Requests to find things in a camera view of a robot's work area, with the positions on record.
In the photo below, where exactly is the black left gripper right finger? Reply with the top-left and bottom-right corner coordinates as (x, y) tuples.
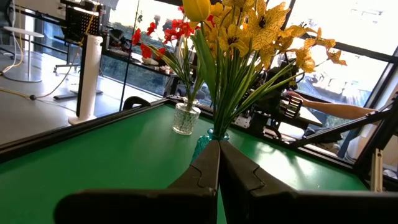
(218, 140), (398, 224)

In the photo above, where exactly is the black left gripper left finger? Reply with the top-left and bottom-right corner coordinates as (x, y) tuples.
(54, 140), (221, 224)

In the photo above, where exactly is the red artificial tulip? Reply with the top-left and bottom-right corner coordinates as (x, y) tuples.
(139, 43), (154, 60)

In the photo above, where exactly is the yellow orange flower bunch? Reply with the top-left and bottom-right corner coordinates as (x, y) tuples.
(217, 26), (348, 138)
(203, 0), (292, 138)

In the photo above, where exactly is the red small-blossom flower bunch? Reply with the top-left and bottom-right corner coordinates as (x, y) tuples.
(163, 18), (203, 103)
(131, 21), (190, 103)

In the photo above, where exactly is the yellow artificial tulip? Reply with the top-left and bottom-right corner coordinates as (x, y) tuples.
(182, 0), (218, 103)

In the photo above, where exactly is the person's forearm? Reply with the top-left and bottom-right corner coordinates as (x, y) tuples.
(303, 98), (379, 121)

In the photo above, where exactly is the blue glass vase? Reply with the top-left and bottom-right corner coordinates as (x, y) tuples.
(190, 127), (231, 164)

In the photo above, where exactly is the clear glass vase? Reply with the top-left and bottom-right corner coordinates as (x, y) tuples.
(172, 98), (201, 136)

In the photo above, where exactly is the silver mounting plate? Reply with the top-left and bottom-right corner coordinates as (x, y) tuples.
(233, 112), (253, 129)

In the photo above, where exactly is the green table mat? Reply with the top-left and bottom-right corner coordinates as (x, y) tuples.
(0, 104), (369, 224)

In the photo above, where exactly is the person's hand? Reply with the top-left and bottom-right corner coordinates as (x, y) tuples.
(284, 89), (308, 103)

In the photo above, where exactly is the person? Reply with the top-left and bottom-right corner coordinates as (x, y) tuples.
(341, 124), (398, 164)

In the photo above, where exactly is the black window desk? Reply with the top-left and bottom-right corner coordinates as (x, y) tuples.
(102, 27), (181, 78)

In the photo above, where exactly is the black tripod stand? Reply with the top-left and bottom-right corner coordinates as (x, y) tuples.
(119, 0), (141, 113)

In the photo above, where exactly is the white tower fan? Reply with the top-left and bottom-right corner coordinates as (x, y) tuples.
(67, 34), (104, 126)

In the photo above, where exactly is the black pegboard stand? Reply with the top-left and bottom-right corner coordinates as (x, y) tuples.
(63, 4), (102, 43)

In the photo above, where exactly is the white round side table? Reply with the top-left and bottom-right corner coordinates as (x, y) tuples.
(2, 26), (45, 83)

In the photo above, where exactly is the black frame handle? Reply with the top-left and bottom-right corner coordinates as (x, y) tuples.
(122, 95), (152, 112)

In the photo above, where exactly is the black aluminium table frame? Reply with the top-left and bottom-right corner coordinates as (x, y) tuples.
(0, 95), (398, 194)

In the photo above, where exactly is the yellow cable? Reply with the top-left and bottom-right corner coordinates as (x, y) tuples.
(29, 1), (98, 100)

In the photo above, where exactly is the pale floor cable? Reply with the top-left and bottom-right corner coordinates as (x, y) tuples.
(0, 0), (25, 77)

